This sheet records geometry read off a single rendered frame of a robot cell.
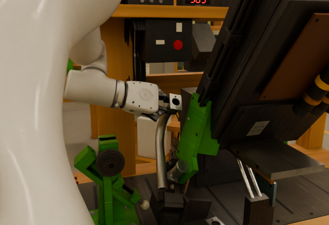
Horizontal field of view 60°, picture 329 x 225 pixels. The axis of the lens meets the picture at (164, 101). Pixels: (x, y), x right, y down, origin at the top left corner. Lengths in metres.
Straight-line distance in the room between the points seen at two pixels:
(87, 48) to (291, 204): 0.81
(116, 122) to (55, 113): 0.87
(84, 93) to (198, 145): 0.34
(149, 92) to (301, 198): 0.64
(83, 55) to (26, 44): 0.41
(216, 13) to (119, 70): 0.41
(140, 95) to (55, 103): 0.58
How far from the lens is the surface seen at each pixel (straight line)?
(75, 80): 0.79
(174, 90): 1.24
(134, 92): 0.83
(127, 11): 0.96
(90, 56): 0.69
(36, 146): 0.22
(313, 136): 1.61
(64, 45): 0.32
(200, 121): 0.81
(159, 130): 0.95
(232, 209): 1.01
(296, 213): 1.05
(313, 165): 0.82
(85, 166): 0.80
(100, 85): 0.80
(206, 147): 0.85
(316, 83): 0.75
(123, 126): 1.13
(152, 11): 0.98
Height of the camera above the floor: 1.46
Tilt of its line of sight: 14 degrees down
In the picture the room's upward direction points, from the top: straight up
